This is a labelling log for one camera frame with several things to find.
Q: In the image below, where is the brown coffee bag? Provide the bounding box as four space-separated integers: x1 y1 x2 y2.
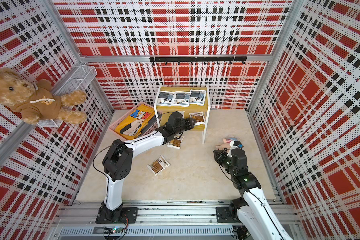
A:
147 155 171 176
189 112 206 126
167 134 184 150

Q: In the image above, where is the grey coffee bag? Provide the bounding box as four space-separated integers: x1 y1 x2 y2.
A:
172 91 191 107
189 90 207 106
156 91 175 107

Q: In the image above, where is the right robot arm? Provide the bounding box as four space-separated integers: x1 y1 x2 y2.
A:
214 149 291 240

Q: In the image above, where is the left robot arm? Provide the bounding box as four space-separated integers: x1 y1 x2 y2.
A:
96 112 197 224

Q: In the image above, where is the yellow two-tier shelf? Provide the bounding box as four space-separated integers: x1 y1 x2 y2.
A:
154 85 211 144

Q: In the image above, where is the plush doll head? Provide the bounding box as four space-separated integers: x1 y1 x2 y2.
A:
216 138 237 150

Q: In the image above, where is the pink plastic basket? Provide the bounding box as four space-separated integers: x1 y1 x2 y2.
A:
109 102 158 141

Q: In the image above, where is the yellow printed cloth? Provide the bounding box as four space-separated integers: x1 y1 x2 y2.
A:
114 103 155 140

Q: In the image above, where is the small circuit board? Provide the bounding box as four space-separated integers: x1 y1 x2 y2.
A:
103 227 125 235

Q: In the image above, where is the brown teddy bear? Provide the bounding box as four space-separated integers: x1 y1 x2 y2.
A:
0 68 88 125

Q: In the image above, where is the black wall hook rail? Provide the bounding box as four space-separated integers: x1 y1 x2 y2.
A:
149 56 248 64

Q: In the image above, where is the white wire basket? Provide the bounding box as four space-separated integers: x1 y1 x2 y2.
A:
37 65 98 128

